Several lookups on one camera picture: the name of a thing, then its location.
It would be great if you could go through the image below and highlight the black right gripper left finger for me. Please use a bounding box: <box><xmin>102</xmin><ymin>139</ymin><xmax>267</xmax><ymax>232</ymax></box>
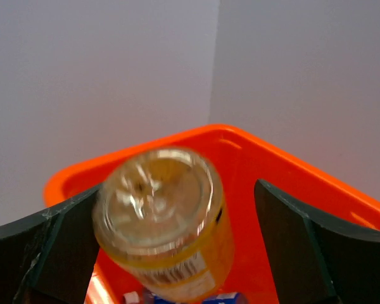
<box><xmin>0</xmin><ymin>186</ymin><xmax>100</xmax><ymax>303</ymax></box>

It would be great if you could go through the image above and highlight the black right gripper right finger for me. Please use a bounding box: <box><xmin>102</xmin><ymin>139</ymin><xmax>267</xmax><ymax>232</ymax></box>
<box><xmin>254</xmin><ymin>179</ymin><xmax>380</xmax><ymax>303</ymax></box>

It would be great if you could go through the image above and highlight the short blue label water bottle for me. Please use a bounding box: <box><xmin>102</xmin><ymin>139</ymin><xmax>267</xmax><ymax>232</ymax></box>
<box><xmin>203</xmin><ymin>292</ymin><xmax>249</xmax><ymax>304</ymax></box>

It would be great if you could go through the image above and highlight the long blue label water bottle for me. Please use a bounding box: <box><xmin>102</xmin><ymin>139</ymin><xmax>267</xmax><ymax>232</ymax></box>
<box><xmin>122</xmin><ymin>291</ymin><xmax>178</xmax><ymax>304</ymax></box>

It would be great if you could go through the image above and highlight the orange bottle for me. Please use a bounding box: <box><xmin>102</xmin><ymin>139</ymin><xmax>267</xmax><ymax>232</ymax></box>
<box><xmin>92</xmin><ymin>147</ymin><xmax>235</xmax><ymax>303</ymax></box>

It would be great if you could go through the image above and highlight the orange plastic bin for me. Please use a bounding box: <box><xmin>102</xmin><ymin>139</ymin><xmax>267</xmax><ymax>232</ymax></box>
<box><xmin>44</xmin><ymin>125</ymin><xmax>380</xmax><ymax>303</ymax></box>

